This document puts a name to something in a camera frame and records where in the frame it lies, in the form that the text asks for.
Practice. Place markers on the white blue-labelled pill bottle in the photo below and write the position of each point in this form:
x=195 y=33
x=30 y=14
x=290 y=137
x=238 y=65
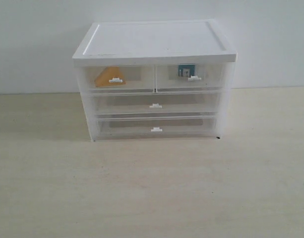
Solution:
x=187 y=70

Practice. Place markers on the yellow cheese wedge toy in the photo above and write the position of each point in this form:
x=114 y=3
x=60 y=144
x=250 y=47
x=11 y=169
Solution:
x=110 y=76

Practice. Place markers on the clear bottom wide drawer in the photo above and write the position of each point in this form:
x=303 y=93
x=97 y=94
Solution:
x=198 y=125

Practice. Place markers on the clear wide drawer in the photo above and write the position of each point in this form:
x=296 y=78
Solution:
x=156 y=103
x=198 y=125

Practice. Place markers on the clear middle wide drawer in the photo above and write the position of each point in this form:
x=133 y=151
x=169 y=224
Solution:
x=156 y=103

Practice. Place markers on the white plastic drawer cabinet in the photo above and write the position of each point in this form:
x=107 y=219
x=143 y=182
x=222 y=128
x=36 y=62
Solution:
x=153 y=44

